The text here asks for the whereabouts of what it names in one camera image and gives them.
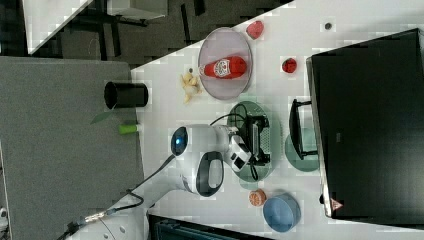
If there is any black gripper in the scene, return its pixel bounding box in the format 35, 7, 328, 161
240, 115, 270, 166

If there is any green plastic strainer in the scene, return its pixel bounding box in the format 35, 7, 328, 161
227, 101, 282, 183

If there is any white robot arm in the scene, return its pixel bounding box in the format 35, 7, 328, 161
64, 113, 270, 240

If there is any green cup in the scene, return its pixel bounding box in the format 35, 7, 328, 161
284, 127, 320, 173

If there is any red plush ketchup bottle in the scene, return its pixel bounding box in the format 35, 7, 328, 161
199, 56, 247, 79

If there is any dark red plush strawberry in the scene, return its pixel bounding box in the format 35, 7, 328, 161
282, 58, 297, 74

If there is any grey round plate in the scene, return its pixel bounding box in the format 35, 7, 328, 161
198, 27, 253, 100

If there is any plush peeled banana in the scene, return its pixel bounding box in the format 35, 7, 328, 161
180, 72, 202, 104

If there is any plush orange slice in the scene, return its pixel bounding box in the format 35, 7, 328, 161
249, 189, 267, 207

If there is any blue bowl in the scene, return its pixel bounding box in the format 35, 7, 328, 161
263, 193, 301, 233

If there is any pale pink plush strawberry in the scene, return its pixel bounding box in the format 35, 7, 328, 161
246, 21, 264, 40

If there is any black toaster oven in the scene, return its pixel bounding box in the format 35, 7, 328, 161
289, 28, 424, 229

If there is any green marker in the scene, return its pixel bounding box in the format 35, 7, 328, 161
118, 125, 138, 135

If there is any black cylinder holder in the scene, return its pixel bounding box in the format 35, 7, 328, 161
104, 82, 149, 109

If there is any grey partition panel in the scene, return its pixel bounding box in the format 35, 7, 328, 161
1, 57, 143, 240

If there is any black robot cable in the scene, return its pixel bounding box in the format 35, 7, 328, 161
56, 103, 261, 238

